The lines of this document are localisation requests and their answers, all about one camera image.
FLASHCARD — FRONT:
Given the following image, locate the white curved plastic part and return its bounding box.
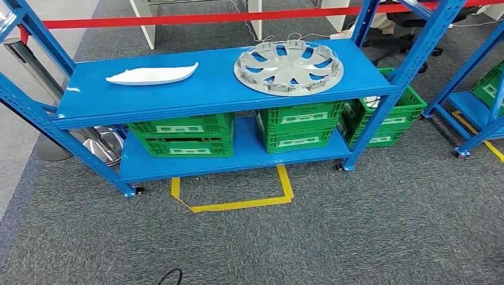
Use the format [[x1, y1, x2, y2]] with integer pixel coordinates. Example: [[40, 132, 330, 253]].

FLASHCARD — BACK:
[[105, 62, 199, 87]]

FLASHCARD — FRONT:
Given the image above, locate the blue metal shelf rack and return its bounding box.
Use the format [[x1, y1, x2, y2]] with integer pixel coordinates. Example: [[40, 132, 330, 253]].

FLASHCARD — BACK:
[[420, 21, 504, 159], [0, 0, 467, 199]]

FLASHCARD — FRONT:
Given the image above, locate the green plastic crate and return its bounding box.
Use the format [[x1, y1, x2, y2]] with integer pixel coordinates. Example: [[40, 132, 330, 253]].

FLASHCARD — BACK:
[[136, 135, 236, 159], [338, 67, 429, 129], [127, 113, 236, 138], [263, 128, 338, 155], [254, 100, 347, 135], [342, 122, 408, 149], [471, 59, 504, 116]]

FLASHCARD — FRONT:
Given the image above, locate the silver wheel hubcap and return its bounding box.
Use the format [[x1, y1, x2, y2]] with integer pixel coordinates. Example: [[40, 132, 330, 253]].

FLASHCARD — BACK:
[[233, 40, 345, 97]]

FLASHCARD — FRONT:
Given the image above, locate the red barrier belt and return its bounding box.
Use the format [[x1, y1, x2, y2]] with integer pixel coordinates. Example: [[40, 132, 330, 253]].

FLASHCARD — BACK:
[[18, 0, 504, 44]]

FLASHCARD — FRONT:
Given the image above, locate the white desk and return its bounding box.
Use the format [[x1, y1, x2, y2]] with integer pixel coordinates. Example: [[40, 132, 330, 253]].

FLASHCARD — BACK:
[[129, 0, 263, 50], [319, 0, 351, 33]]

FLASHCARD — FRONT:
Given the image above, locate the person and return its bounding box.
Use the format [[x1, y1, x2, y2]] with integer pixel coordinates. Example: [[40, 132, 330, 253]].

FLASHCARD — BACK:
[[330, 11, 396, 40]]

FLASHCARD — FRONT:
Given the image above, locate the black office chair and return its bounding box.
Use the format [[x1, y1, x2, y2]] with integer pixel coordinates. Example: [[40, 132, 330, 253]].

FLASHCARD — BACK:
[[362, 5, 479, 74]]

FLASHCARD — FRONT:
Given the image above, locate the black stanchion with grey base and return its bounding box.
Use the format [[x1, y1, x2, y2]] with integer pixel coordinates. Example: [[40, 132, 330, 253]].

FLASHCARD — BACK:
[[37, 135, 74, 163]]

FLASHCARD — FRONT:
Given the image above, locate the white floor cable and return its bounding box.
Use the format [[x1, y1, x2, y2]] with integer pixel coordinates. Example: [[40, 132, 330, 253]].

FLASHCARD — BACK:
[[449, 18, 504, 29], [230, 0, 339, 43]]

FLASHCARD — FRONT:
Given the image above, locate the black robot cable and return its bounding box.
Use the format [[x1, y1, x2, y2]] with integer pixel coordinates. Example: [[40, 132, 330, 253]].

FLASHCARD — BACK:
[[157, 268, 184, 285]]

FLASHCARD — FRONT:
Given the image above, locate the chrome stanchion post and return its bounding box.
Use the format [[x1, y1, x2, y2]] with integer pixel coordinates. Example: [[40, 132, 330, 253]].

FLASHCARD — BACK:
[[3, 38, 124, 167]]

